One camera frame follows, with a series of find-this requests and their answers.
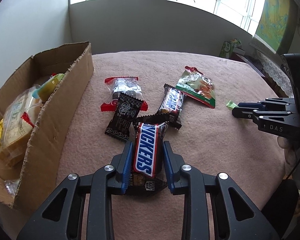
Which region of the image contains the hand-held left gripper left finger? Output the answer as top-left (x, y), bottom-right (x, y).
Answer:
top-left (16, 141), bottom-right (135, 240)

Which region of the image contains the wall map poster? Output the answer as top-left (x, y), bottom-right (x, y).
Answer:
top-left (249, 0), bottom-right (299, 54)

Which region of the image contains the green foil snack packet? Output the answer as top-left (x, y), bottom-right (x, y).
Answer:
top-left (175, 66), bottom-right (216, 109)

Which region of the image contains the brown cardboard box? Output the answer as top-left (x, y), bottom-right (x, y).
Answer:
top-left (0, 42), bottom-right (94, 209)

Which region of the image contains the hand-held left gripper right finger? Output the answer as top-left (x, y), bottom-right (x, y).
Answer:
top-left (163, 141), bottom-right (278, 240)

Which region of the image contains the person's right hand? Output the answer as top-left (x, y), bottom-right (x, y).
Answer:
top-left (277, 136), bottom-right (296, 167)

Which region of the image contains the small black snack packet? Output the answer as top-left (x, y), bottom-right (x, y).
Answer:
top-left (104, 92), bottom-right (143, 141)

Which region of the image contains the red white candy wrapper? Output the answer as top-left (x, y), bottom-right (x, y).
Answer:
top-left (21, 112), bottom-right (37, 128)

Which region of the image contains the dark wooden cabinet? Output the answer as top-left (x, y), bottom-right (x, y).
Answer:
top-left (231, 49), bottom-right (265, 78)

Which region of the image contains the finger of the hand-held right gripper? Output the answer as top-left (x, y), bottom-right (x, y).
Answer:
top-left (237, 98), bottom-right (296, 109)
top-left (232, 107), bottom-right (298, 122)

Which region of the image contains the large brown chocolate bar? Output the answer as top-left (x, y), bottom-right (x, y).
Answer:
top-left (131, 114), bottom-right (169, 197)

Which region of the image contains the green patterned carton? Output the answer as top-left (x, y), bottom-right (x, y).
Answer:
top-left (219, 38), bottom-right (242, 58)

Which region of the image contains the white wardrobe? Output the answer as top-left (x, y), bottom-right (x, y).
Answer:
top-left (0, 0), bottom-right (70, 93)

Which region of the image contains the clear bread packet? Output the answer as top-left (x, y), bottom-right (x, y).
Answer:
top-left (0, 86), bottom-right (44, 168)

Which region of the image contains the small brown chocolate bar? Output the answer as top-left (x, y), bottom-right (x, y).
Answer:
top-left (156, 84), bottom-right (185, 130)

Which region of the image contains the clear red-ended chocolate packet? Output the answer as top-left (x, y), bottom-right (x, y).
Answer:
top-left (100, 77), bottom-right (149, 112)

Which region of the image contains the green-lidded jelly cup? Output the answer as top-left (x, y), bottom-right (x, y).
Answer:
top-left (31, 73), bottom-right (65, 100)

